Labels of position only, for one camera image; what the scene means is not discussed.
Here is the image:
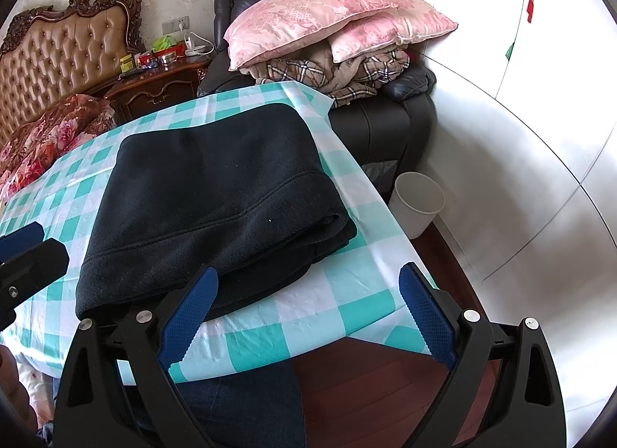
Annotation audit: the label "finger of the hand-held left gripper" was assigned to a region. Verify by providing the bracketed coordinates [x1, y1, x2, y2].
[0, 221, 45, 263]
[0, 238, 69, 330]

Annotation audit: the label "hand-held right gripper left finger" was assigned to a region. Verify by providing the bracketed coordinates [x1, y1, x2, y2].
[52, 266, 221, 448]

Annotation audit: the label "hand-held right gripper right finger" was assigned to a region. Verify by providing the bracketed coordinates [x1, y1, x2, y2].
[398, 261, 567, 448]

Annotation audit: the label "black pants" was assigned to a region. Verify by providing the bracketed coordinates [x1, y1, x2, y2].
[76, 103, 358, 321]

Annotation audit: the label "person's left hand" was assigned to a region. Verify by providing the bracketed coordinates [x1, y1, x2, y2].
[0, 347, 38, 434]

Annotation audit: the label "green white checked tablecloth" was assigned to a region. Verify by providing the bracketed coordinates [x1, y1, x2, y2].
[0, 81, 459, 384]

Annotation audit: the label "person's blue jeans legs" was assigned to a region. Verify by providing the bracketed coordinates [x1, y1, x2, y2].
[53, 361, 307, 448]

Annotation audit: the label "white waste bin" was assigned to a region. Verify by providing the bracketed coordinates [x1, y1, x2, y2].
[388, 172, 447, 240]

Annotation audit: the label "red floral quilt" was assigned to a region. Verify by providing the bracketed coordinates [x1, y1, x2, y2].
[0, 94, 116, 189]

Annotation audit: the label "tufted leather carved headboard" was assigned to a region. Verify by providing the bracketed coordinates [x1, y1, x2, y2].
[0, 0, 145, 133]

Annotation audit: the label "black leather armchair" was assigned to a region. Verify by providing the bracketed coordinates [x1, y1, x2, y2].
[197, 0, 437, 198]

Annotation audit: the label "white wardrobe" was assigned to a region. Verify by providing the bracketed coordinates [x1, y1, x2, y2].
[347, 0, 617, 333]

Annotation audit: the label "dark wooden nightstand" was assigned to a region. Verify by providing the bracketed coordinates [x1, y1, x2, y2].
[103, 55, 213, 123]

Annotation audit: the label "red tin box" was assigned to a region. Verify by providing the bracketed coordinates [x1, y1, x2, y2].
[140, 43, 186, 66]

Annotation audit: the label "white power strip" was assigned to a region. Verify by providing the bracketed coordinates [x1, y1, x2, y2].
[183, 32, 215, 57]

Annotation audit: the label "plaid beige blanket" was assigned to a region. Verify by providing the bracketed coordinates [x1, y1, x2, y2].
[251, 40, 410, 109]

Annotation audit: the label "small pink floral pillow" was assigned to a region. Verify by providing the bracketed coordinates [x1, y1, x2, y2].
[330, 9, 459, 63]

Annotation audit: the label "large pink floral pillow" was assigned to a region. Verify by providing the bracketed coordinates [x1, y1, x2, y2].
[224, 0, 401, 72]

